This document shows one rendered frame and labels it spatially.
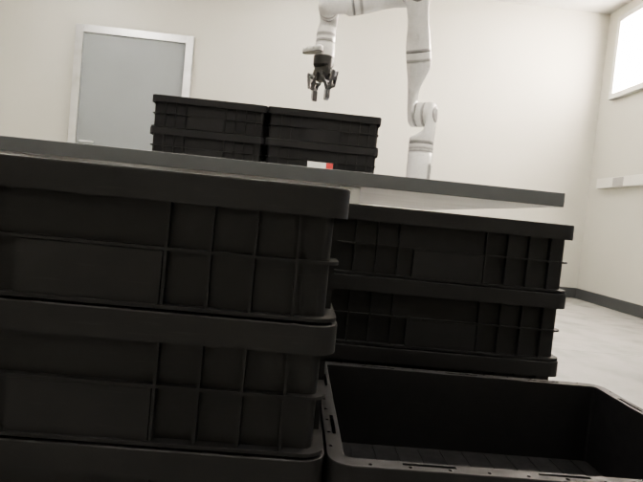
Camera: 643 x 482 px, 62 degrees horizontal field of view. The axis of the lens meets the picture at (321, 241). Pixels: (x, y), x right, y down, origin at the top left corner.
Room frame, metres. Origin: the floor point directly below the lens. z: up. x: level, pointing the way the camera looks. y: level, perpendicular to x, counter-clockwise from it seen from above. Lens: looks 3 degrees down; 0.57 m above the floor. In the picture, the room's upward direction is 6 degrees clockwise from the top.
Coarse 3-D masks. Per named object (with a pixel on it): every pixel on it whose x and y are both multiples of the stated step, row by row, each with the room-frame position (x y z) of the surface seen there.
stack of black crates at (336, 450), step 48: (336, 384) 0.70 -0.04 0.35; (384, 384) 0.71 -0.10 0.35; (432, 384) 0.71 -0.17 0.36; (480, 384) 0.71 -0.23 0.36; (528, 384) 0.71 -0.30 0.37; (576, 384) 0.72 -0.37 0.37; (336, 432) 0.48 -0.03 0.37; (384, 432) 0.71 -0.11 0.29; (432, 432) 0.71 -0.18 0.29; (480, 432) 0.71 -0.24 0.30; (528, 432) 0.72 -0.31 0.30; (576, 432) 0.72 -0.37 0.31; (624, 432) 0.65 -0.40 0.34; (336, 480) 0.42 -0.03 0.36; (384, 480) 0.42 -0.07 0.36; (432, 480) 0.42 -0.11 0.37; (480, 480) 0.42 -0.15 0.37; (528, 480) 0.42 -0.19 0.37; (576, 480) 0.43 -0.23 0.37; (624, 480) 0.44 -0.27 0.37
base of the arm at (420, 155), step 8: (416, 144) 2.00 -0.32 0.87; (424, 144) 1.99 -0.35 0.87; (416, 152) 1.99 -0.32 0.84; (424, 152) 1.99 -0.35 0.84; (408, 160) 2.03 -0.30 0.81; (416, 160) 1.99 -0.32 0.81; (424, 160) 1.99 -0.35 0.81; (408, 168) 2.02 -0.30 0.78; (416, 168) 1.99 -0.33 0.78; (424, 168) 1.99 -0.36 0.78; (408, 176) 2.01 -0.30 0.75; (416, 176) 1.99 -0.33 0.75; (424, 176) 1.99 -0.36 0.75
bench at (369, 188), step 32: (96, 160) 1.44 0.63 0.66; (128, 160) 1.44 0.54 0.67; (160, 160) 1.44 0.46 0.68; (192, 160) 1.45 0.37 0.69; (224, 160) 1.45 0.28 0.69; (352, 192) 1.52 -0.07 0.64; (384, 192) 1.66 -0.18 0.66; (416, 192) 1.49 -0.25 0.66; (448, 192) 1.48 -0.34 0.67; (480, 192) 1.49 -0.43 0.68; (512, 192) 1.49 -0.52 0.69; (544, 192) 1.50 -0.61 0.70
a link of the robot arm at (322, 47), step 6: (318, 42) 1.93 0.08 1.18; (324, 42) 1.92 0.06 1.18; (330, 42) 1.93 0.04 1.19; (306, 48) 1.91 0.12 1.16; (312, 48) 1.89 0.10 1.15; (318, 48) 1.88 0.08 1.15; (324, 48) 1.92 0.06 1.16; (330, 48) 1.93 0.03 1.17; (306, 54) 1.94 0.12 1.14; (312, 54) 1.93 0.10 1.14; (318, 54) 1.93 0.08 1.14; (324, 54) 1.92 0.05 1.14; (330, 54) 1.93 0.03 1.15
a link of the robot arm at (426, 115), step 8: (416, 104) 2.02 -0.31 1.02; (424, 104) 2.00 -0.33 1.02; (432, 104) 1.99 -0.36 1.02; (416, 112) 2.00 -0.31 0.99; (424, 112) 1.99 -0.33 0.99; (432, 112) 1.99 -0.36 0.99; (416, 120) 2.01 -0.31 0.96; (424, 120) 2.00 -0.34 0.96; (432, 120) 2.00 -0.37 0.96; (424, 128) 1.98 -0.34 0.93; (432, 128) 2.00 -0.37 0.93; (416, 136) 2.00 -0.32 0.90; (424, 136) 1.99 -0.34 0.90; (432, 136) 2.01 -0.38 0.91; (432, 144) 2.02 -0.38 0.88
